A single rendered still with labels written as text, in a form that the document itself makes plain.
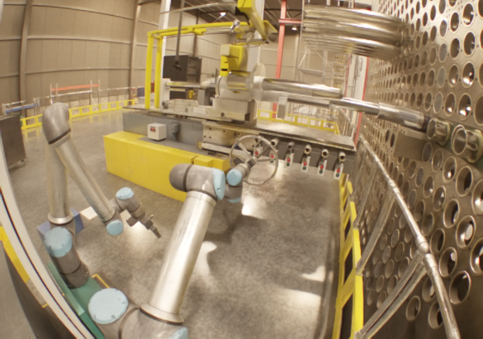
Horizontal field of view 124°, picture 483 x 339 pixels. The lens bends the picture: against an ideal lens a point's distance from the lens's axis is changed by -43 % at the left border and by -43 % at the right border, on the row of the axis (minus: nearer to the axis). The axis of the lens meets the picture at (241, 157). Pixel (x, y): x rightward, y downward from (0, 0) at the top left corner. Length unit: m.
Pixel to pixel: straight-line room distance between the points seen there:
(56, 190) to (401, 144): 3.01
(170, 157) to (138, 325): 2.10
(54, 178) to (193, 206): 0.70
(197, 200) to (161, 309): 0.39
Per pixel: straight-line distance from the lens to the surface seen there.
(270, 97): 2.42
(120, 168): 3.44
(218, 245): 2.11
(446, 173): 2.39
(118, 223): 1.12
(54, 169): 1.15
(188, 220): 0.76
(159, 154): 2.71
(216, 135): 2.61
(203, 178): 0.82
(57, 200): 1.21
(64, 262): 1.18
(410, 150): 2.84
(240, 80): 2.17
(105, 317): 0.80
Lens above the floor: 1.42
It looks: 19 degrees down
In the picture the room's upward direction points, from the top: 5 degrees clockwise
